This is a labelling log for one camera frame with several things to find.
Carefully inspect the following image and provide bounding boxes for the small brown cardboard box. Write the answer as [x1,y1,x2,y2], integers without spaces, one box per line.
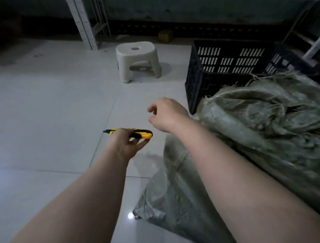
[158,30,174,44]

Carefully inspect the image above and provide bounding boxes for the black plastic crate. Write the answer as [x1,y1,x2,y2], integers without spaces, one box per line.
[185,40,320,115]

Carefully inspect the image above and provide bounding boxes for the white plastic stool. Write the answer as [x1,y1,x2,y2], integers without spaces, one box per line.
[116,41,162,84]

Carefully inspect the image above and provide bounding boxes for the person's right forearm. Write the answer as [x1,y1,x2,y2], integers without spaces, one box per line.
[167,116,320,243]

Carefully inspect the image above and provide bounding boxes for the yellow black utility knife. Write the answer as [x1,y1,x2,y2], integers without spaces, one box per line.
[103,129,153,140]

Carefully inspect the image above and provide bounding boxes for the grey-green woven sack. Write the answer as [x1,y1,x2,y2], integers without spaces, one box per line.
[133,71,320,243]

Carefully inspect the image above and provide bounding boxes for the white metal rack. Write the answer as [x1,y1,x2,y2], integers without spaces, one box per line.
[282,0,320,62]

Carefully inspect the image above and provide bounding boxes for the white metal shelf frame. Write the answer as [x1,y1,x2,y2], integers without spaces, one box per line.
[65,0,112,50]

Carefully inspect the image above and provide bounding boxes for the person's left forearm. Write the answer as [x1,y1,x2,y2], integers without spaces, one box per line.
[11,148,130,243]

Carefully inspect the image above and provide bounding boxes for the person's left hand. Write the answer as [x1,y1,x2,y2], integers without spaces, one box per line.
[108,128,151,163]

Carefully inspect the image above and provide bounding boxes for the person's right hand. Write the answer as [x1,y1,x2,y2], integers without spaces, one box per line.
[147,97,191,133]

